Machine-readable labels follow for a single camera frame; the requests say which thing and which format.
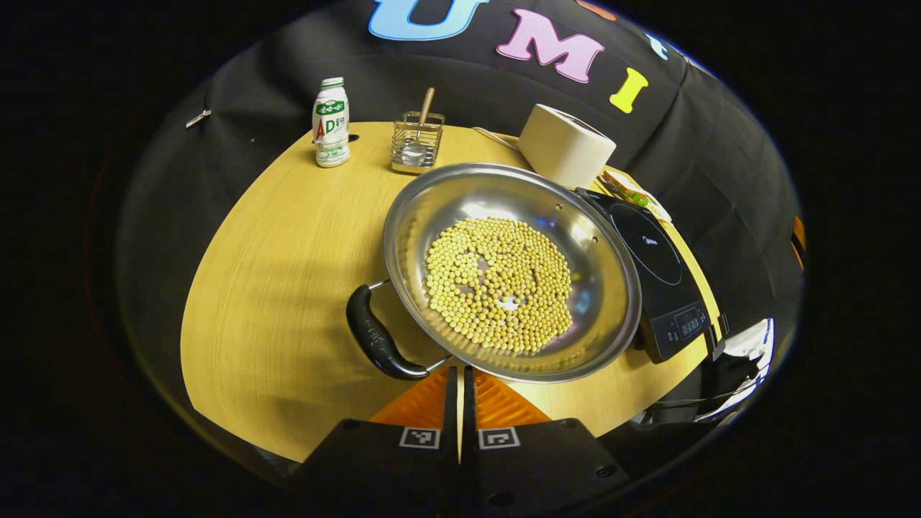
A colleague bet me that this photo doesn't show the steel pot with black handles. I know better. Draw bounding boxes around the steel pot with black handles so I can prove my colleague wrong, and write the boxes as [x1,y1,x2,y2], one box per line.
[346,163,643,384]

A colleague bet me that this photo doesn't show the black induction cooktop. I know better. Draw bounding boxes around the black induction cooktop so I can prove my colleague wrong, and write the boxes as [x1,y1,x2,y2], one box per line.
[574,187,714,364]

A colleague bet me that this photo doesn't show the pile of yellow soybeans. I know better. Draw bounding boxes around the pile of yellow soybeans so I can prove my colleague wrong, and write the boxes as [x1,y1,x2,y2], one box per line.
[422,217,574,355]

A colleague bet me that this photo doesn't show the wire mesh basket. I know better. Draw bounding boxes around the wire mesh basket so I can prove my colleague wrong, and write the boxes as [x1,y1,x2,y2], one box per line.
[391,111,445,174]

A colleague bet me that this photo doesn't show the white drink bottle green label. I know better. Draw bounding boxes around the white drink bottle green label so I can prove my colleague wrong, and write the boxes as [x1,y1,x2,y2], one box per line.
[312,77,351,168]

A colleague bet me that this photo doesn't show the white toaster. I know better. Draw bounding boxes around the white toaster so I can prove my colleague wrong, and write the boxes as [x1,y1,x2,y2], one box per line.
[517,104,617,189]

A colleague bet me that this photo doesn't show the white toaster cable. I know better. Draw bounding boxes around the white toaster cable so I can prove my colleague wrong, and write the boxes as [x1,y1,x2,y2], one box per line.
[473,127,520,152]

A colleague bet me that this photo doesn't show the wooden-handled spoon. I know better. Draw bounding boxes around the wooden-handled spoon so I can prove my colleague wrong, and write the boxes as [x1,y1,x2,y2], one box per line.
[401,87,437,165]

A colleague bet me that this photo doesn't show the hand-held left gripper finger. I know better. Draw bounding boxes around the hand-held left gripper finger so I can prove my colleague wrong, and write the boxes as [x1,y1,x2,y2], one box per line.
[461,365,631,518]
[291,365,461,518]

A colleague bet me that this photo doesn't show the sandwich with lettuce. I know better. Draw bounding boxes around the sandwich with lettuce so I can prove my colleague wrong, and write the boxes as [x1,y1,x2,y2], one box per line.
[602,170,652,209]

